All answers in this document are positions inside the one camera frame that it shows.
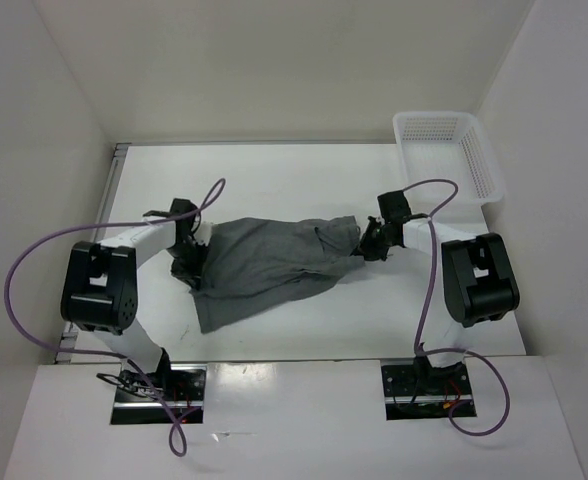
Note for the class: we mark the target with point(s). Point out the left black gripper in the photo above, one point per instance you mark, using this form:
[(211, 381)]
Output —
[(190, 274)]

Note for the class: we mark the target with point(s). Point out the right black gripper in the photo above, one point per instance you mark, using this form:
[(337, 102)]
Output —
[(366, 249)]

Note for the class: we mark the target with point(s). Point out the grey shorts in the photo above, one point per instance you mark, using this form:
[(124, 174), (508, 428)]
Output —
[(254, 265)]

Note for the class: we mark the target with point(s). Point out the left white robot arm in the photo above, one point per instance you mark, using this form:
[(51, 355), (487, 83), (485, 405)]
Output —
[(100, 292)]

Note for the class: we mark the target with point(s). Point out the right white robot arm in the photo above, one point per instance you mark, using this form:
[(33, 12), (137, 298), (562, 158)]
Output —
[(477, 279)]

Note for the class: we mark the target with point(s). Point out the white plastic basket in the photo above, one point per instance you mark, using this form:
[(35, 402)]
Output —
[(449, 145)]

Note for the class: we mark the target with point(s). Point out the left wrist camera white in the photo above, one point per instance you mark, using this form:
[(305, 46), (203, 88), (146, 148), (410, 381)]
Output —
[(202, 236)]

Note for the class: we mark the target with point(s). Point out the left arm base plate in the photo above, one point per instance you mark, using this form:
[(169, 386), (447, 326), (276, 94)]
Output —
[(135, 403)]

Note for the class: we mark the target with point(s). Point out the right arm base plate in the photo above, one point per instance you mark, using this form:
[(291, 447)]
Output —
[(413, 390)]

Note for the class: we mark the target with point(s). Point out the aluminium table frame rail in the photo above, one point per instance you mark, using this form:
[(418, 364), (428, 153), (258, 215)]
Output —
[(71, 334)]

